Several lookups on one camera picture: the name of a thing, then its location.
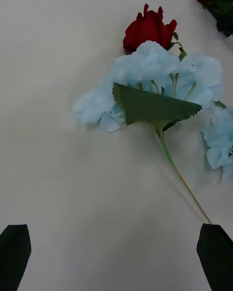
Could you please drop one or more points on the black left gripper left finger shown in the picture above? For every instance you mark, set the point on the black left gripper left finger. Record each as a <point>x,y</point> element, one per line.
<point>13,257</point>

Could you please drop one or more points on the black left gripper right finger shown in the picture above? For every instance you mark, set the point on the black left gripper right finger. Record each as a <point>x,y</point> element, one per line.
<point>217,257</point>

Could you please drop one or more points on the pale blue flower with stem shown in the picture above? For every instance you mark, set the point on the pale blue flower with stem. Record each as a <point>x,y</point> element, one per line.
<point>150,106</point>
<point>218,138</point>

